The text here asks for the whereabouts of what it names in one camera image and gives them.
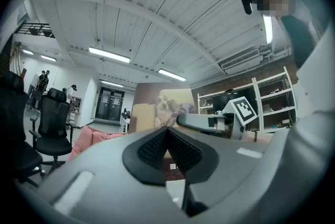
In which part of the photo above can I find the black monitor screen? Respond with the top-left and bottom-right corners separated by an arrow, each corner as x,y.
211,86 -> 259,115

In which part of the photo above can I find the black double door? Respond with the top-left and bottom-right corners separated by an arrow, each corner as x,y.
95,86 -> 124,122

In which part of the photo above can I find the low white shelving rack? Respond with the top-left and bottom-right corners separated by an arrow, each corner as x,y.
197,92 -> 218,115

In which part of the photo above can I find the white desk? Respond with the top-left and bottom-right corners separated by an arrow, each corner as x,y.
119,115 -> 132,133

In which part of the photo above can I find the white air conditioner unit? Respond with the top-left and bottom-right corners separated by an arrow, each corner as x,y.
218,47 -> 264,71

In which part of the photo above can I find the black metal railing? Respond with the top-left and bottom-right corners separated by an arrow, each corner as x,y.
14,22 -> 56,39

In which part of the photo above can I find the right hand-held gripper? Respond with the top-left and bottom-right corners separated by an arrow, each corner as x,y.
176,96 -> 259,140

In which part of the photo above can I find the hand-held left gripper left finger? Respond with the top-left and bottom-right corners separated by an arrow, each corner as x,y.
36,125 -> 189,224

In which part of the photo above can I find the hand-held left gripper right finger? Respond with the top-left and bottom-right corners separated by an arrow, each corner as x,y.
166,125 -> 271,219

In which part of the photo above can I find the pink cushion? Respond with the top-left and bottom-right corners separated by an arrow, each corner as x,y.
66,125 -> 129,163

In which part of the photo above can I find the black office chair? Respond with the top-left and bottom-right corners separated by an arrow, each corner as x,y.
0,70 -> 44,188
29,87 -> 77,167

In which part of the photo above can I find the black head-worn camera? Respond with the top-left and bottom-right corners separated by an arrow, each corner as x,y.
238,0 -> 254,16

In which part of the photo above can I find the tall white shelving rack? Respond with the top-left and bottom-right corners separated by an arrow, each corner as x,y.
251,66 -> 298,134

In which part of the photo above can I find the dog picture book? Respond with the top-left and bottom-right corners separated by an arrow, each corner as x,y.
130,82 -> 197,135

